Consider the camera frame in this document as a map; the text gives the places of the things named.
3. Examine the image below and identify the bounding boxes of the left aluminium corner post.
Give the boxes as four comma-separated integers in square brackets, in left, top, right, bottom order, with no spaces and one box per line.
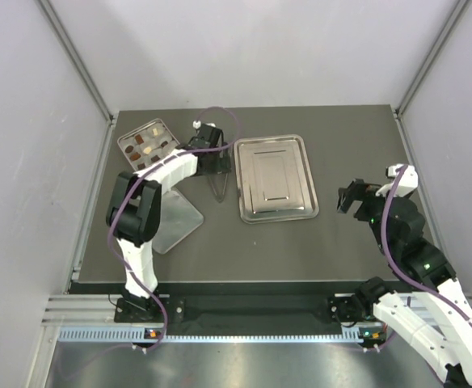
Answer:
[35,0,114,122]

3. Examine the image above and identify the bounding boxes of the aluminium corner post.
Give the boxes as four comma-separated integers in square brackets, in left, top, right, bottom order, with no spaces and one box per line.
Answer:
[35,0,114,122]
[393,0,472,120]

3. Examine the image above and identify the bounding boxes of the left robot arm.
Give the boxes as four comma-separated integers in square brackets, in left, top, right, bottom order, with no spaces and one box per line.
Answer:
[106,144,230,322]

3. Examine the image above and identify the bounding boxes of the steel serving tray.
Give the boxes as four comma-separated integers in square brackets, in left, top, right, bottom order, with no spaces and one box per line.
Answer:
[234,134,319,224]

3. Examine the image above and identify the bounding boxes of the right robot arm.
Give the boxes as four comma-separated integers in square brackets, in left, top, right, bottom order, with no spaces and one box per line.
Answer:
[329,164,472,387]

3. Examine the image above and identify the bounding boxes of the aluminium frame rail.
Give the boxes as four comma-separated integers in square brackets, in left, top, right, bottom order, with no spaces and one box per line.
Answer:
[41,293,472,324]

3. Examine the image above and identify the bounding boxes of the steel tongs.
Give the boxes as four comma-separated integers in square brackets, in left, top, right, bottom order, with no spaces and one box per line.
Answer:
[207,172,231,203]

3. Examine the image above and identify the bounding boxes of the grey slotted cable duct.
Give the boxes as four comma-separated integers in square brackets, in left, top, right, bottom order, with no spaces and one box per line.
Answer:
[58,327,364,344]

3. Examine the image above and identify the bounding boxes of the silver tin lid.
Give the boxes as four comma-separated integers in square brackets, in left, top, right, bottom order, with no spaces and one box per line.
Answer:
[152,189,204,255]

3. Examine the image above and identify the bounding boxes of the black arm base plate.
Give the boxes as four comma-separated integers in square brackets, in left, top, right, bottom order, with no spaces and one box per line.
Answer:
[115,293,375,325]

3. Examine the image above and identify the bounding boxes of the pink chocolate tin box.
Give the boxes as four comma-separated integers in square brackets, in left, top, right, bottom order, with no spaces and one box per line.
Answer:
[117,119,179,171]

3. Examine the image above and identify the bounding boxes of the right aluminium corner post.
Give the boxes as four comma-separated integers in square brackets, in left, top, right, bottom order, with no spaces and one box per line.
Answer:
[393,0,472,120]

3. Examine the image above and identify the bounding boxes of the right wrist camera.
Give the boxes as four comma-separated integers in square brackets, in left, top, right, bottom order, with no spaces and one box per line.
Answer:
[382,164,419,197]

